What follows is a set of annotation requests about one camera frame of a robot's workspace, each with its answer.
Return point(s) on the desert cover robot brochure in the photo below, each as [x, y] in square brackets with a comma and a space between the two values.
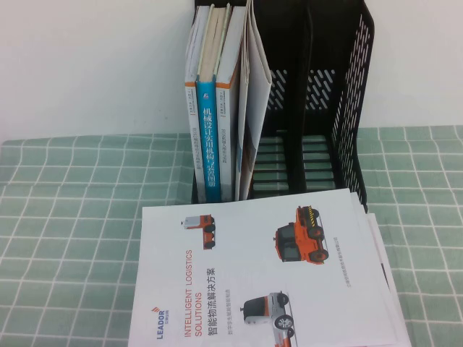
[258, 83]

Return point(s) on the white book orange stripe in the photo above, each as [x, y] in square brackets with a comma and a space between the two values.
[226, 137]
[191, 119]

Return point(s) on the blue spine book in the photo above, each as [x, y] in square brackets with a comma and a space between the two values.
[210, 137]

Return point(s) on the black perforated plastic book holder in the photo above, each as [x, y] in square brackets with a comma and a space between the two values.
[347, 119]

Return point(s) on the white logistics vehicle brochure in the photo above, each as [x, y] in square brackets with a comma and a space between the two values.
[246, 253]

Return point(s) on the white paper booklet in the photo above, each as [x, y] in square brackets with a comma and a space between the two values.
[372, 226]
[361, 213]

